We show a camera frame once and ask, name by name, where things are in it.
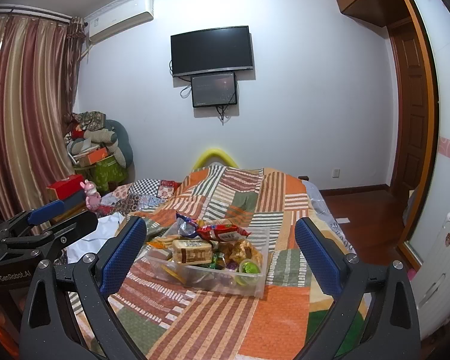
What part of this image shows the white stickered suitcase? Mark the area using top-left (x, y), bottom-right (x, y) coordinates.
top-left (411, 213), bottom-right (450, 340)

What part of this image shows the red cartoon snack bag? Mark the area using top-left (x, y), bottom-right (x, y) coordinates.
top-left (196, 223), bottom-right (251, 242)

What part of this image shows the wooden door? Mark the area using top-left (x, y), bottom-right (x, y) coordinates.
top-left (388, 14), bottom-right (436, 233)

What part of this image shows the yellow curved pillow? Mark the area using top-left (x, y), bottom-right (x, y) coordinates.
top-left (193, 148), bottom-right (238, 171)

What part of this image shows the striped red curtain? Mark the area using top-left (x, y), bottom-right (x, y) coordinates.
top-left (0, 15), bottom-right (84, 219)

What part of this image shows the large wall television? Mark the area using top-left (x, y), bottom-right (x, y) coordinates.
top-left (170, 26), bottom-right (254, 77)

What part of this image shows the clear plastic storage bin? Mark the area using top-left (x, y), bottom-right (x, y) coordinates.
top-left (145, 227), bottom-right (272, 298)

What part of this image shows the red gift box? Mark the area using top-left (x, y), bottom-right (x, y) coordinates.
top-left (46, 174), bottom-right (84, 202)

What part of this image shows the orange fried snack bag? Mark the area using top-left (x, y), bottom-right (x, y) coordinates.
top-left (223, 239), bottom-right (263, 266)

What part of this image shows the rice cracker orange packet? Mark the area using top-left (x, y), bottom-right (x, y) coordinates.
top-left (147, 234), bottom-right (180, 250)

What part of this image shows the brown toast-shaped snack pack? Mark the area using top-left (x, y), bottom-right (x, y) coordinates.
top-left (171, 239), bottom-right (214, 265)

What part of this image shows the pile of clothes and boxes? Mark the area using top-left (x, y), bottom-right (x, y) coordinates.
top-left (65, 111), bottom-right (133, 194)

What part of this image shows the pink plush toy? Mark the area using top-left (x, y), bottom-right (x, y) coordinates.
top-left (79, 180), bottom-right (101, 211)

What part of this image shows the small wall monitor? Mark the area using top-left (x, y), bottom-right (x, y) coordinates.
top-left (191, 72), bottom-right (237, 108)

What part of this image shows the green jelly cup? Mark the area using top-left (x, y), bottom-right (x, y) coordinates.
top-left (236, 259), bottom-right (262, 286)

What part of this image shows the blue red snack packet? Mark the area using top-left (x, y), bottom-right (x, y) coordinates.
top-left (175, 213), bottom-right (199, 238)

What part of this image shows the patchwork striped bed blanket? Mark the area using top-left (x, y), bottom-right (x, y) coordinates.
top-left (67, 164), bottom-right (368, 360)

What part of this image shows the white plastic sheet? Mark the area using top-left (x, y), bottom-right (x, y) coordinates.
top-left (65, 212), bottom-right (125, 263)

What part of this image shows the white air conditioner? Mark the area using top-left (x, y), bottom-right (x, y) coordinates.
top-left (86, 0), bottom-right (153, 45)

